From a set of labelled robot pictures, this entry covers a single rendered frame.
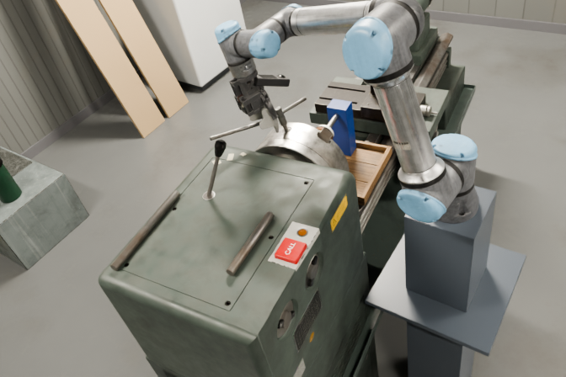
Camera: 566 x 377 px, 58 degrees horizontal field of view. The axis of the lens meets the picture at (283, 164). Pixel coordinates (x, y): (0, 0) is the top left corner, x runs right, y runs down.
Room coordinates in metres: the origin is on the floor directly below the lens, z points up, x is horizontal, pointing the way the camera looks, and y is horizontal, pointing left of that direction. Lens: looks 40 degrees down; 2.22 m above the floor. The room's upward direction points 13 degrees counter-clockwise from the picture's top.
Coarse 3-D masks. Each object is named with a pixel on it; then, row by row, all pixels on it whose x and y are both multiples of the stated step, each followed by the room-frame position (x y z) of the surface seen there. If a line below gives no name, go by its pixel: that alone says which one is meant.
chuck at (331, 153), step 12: (288, 132) 1.32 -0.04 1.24; (300, 132) 1.31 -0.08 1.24; (312, 132) 1.30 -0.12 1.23; (312, 144) 1.26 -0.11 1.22; (324, 144) 1.26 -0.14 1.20; (336, 144) 1.28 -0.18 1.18; (324, 156) 1.22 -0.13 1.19; (336, 156) 1.24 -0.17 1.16; (336, 168) 1.21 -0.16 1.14; (348, 168) 1.26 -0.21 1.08
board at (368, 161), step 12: (360, 144) 1.59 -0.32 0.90; (372, 144) 1.56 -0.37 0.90; (348, 156) 1.55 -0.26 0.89; (360, 156) 1.53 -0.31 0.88; (372, 156) 1.52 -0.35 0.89; (384, 156) 1.48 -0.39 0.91; (360, 168) 1.46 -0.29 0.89; (372, 168) 1.45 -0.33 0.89; (360, 180) 1.40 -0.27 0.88; (372, 180) 1.36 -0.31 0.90; (360, 192) 1.34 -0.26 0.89
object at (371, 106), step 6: (372, 96) 1.72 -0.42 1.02; (366, 102) 1.69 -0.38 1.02; (372, 102) 1.68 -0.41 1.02; (360, 108) 1.67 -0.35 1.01; (366, 108) 1.66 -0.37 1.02; (372, 108) 1.64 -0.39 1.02; (378, 108) 1.64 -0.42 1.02; (366, 114) 1.66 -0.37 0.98; (372, 114) 1.64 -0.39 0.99; (378, 114) 1.63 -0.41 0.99
